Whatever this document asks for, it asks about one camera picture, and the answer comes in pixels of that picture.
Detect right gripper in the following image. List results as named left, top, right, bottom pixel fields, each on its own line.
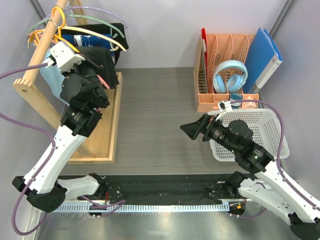
left=180, top=113, right=239, bottom=154

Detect light blue trousers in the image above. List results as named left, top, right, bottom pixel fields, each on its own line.
left=39, top=65, right=69, bottom=106

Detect orange plastic hanger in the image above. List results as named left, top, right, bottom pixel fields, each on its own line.
left=27, top=5, right=80, bottom=54

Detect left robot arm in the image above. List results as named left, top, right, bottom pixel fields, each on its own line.
left=12, top=62, right=110, bottom=213

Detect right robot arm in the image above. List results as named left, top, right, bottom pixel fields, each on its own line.
left=180, top=114, right=320, bottom=240

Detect pink plastic hanger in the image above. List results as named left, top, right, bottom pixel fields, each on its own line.
left=97, top=75, right=110, bottom=89

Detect dark grey trousers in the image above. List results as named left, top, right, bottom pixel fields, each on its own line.
left=77, top=46, right=119, bottom=89

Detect blue patterned trousers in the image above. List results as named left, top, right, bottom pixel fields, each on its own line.
left=62, top=34, right=121, bottom=65

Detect black trousers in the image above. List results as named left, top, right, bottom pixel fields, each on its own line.
left=61, top=23, right=129, bottom=50

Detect cream plastic hanger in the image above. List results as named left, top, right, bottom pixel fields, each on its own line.
left=27, top=25, right=126, bottom=53

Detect green plastic hanger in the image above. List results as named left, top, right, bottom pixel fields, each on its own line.
left=27, top=14, right=125, bottom=38

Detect purple plastic hanger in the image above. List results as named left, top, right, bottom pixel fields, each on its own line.
left=42, top=6, right=128, bottom=30

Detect blue white small jar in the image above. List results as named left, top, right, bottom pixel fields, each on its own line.
left=229, top=93, right=243, bottom=109

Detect light blue headphones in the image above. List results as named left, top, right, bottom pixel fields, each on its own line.
left=212, top=60, right=248, bottom=94

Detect white plastic basket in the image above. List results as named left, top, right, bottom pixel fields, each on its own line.
left=209, top=108, right=290, bottom=162

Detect wooden clothes rack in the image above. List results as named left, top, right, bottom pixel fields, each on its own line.
left=13, top=0, right=123, bottom=165

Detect orange desk file organizer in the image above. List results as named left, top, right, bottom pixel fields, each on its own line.
left=193, top=28, right=255, bottom=113

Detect red folder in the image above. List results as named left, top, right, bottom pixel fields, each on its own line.
left=201, top=27, right=209, bottom=93

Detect blue folder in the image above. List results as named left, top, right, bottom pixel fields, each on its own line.
left=242, top=28, right=283, bottom=94

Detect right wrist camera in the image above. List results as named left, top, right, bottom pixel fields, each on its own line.
left=216, top=101, right=233, bottom=121

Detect white slotted cable duct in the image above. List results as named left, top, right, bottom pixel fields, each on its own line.
left=54, top=201, right=230, bottom=213

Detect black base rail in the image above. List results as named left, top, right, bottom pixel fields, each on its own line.
left=101, top=174, right=242, bottom=206

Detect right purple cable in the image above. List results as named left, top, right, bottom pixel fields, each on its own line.
left=228, top=99, right=320, bottom=220

